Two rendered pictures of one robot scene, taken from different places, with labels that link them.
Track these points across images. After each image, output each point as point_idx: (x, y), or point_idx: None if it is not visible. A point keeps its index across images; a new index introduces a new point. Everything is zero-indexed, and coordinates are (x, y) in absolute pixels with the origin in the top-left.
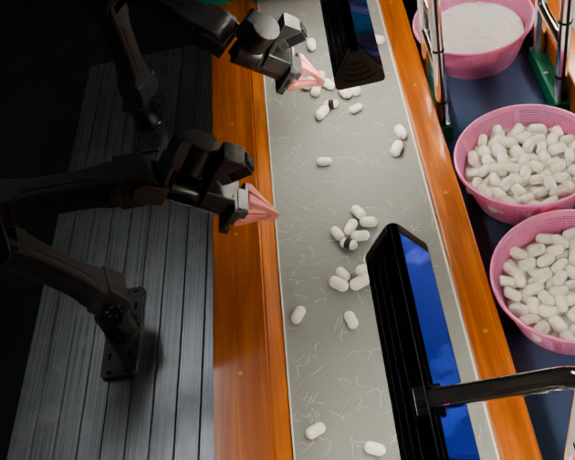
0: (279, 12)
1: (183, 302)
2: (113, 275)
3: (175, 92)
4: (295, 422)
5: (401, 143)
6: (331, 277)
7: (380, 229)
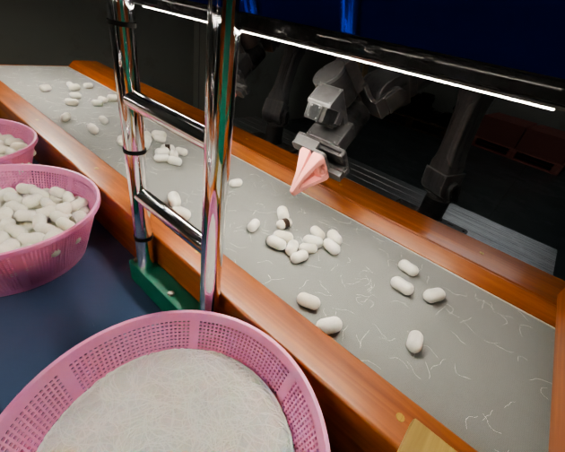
0: (529, 336)
1: None
2: (277, 105)
3: None
4: None
5: (169, 197)
6: (163, 131)
7: (151, 160)
